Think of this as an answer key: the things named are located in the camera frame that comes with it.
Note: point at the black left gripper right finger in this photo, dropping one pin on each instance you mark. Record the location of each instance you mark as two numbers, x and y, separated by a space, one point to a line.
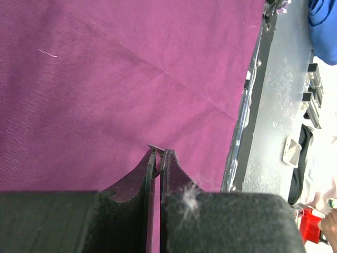
193 220

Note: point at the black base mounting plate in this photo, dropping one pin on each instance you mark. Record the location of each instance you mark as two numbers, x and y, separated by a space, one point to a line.
237 159

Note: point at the blue cloth outside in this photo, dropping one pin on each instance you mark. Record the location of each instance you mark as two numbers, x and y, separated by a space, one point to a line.
322 29

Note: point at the red object outside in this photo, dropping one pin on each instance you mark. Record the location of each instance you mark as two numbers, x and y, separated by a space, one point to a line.
309 228

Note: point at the purple cloth wrap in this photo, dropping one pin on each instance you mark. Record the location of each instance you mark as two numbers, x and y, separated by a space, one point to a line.
86 86

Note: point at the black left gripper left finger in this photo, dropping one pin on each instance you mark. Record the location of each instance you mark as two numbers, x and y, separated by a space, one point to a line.
118 219

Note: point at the white device on floor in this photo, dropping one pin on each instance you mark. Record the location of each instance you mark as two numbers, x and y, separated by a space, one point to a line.
291 153

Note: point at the steel tweezers front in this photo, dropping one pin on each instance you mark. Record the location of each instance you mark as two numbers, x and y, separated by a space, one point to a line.
159 154

